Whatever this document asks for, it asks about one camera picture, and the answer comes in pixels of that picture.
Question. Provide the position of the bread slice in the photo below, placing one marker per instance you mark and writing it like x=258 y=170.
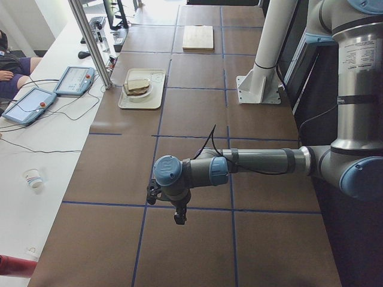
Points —
x=136 y=92
x=136 y=84

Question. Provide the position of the aluminium frame post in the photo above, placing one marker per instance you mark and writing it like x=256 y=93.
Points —
x=82 y=21

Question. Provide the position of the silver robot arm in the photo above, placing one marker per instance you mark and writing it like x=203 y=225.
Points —
x=353 y=162

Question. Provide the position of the near teach pendant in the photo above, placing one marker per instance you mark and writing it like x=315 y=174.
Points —
x=28 y=108

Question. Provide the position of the wooden cutting board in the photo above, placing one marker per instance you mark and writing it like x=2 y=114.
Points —
x=198 y=38

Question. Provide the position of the white round plate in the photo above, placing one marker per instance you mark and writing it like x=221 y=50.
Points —
x=144 y=95

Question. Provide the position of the cream bear tray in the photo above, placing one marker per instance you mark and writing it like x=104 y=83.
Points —
x=151 y=101

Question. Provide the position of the seated person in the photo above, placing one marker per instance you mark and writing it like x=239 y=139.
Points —
x=15 y=71

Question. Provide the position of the paper cup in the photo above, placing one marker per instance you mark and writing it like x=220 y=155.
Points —
x=33 y=178

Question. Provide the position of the black computer mouse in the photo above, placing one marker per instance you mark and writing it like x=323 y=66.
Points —
x=83 y=54

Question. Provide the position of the far teach pendant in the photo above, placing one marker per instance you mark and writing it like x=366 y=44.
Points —
x=75 y=81

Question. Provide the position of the bread slice on plate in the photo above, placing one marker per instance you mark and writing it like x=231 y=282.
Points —
x=136 y=92

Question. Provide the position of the black monitor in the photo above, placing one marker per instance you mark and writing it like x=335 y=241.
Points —
x=115 y=14

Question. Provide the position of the teach pendant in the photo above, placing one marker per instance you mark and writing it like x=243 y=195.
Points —
x=28 y=108
x=75 y=81

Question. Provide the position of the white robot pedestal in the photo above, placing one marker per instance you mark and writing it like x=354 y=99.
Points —
x=260 y=84

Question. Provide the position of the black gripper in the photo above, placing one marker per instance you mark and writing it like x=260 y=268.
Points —
x=181 y=204

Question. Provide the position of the red cylindrical object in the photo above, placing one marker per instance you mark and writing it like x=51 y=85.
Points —
x=17 y=267

